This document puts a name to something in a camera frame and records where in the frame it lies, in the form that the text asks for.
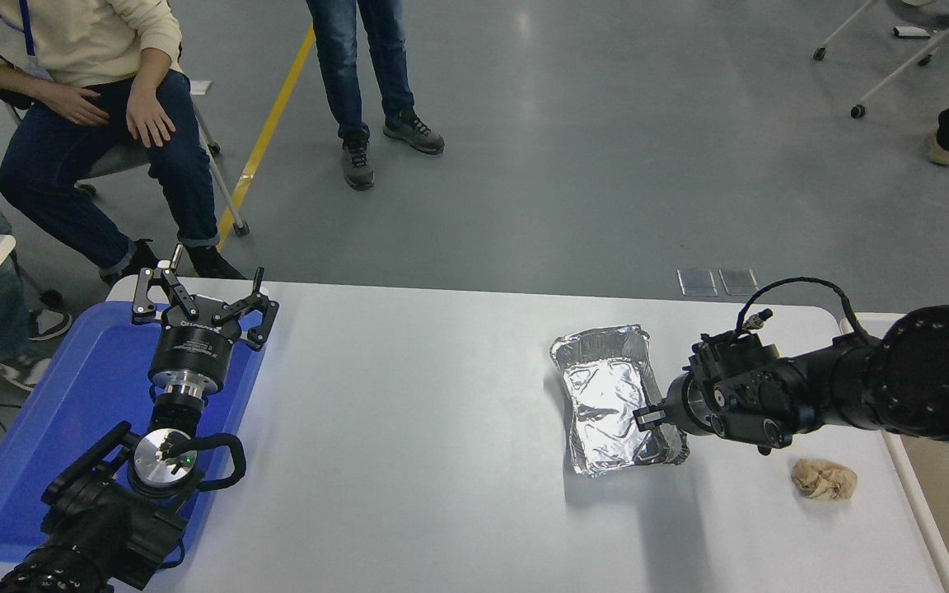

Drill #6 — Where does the blue plastic tray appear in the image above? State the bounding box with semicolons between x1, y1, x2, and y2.
0;301;268;565

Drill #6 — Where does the seated person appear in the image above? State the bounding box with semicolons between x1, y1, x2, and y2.
0;0;246;285

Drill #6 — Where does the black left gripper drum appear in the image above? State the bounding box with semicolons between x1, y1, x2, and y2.
149;295;247;388

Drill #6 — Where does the person's left hand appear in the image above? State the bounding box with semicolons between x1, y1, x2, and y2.
125;74;177;150

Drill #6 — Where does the crumpled tan paper ball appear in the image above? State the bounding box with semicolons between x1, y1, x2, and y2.
791;457;859;501

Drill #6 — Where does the silver foil tray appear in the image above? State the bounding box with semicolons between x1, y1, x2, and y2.
549;324;691;479

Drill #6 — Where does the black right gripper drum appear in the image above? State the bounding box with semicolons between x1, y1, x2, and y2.
657;371;704;437

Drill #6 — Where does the clear floor plate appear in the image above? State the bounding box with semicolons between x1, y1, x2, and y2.
720;268;761;297
678;269;718;298

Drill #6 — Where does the person's right hand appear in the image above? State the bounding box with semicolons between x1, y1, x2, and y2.
34;81;110;127

